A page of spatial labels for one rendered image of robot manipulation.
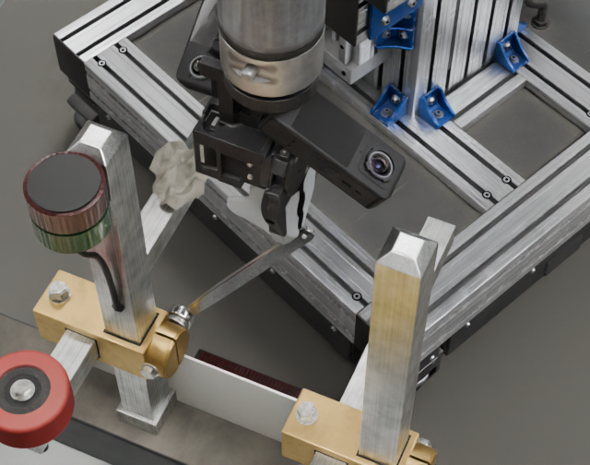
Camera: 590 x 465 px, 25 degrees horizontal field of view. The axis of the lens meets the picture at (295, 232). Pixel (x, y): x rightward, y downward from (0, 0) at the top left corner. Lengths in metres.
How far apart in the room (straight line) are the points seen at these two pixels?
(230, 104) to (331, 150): 0.08
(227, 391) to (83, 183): 0.39
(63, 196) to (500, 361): 1.35
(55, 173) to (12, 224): 1.41
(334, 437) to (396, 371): 0.18
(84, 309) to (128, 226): 0.18
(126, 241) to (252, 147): 0.15
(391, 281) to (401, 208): 1.17
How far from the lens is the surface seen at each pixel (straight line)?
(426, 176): 2.16
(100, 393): 1.40
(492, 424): 2.17
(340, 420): 1.23
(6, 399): 1.17
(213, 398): 1.34
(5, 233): 2.40
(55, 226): 0.99
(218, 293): 1.22
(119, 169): 1.03
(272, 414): 1.31
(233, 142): 1.02
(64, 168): 1.00
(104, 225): 1.01
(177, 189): 1.32
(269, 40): 0.91
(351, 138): 1.01
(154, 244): 1.29
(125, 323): 1.20
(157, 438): 1.37
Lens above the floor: 1.92
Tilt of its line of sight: 55 degrees down
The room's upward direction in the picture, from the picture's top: straight up
